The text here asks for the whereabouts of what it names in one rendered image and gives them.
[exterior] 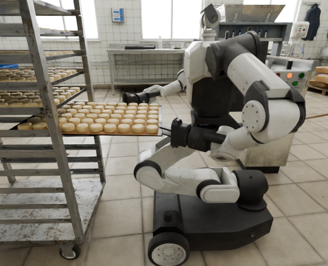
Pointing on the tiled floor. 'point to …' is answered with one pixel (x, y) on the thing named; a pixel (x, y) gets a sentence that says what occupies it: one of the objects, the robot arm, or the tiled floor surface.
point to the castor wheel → (73, 252)
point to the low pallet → (324, 90)
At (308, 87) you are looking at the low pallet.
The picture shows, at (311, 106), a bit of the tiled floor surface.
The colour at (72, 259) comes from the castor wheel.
